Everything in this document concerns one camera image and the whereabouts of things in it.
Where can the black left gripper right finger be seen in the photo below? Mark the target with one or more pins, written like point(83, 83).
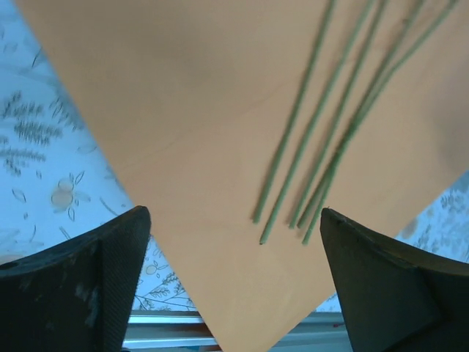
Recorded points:
point(395, 300)

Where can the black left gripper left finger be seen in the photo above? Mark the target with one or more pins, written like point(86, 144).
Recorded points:
point(55, 293)

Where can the artificial flower bouquet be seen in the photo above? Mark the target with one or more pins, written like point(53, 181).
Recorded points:
point(294, 110)

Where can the orange wrapping paper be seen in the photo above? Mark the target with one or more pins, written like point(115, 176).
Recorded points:
point(183, 110)

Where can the floral print tablecloth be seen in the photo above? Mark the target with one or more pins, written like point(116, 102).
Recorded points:
point(36, 146)

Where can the aluminium table edge rail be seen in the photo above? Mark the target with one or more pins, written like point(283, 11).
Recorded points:
point(165, 330)

